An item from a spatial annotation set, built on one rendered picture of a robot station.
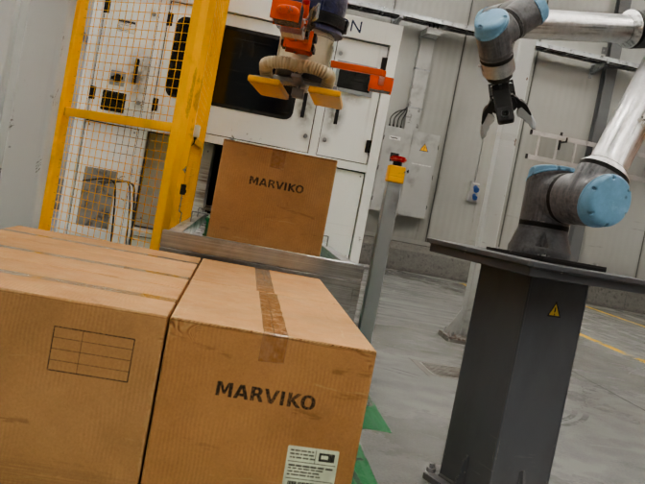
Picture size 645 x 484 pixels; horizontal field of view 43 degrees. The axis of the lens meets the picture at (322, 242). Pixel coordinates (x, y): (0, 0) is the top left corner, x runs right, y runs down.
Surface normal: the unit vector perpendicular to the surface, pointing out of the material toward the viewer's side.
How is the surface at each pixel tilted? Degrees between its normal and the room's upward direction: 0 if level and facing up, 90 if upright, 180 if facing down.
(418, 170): 90
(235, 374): 90
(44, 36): 90
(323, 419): 90
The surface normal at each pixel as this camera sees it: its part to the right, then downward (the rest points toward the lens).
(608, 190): 0.36, 0.17
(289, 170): 0.10, 0.07
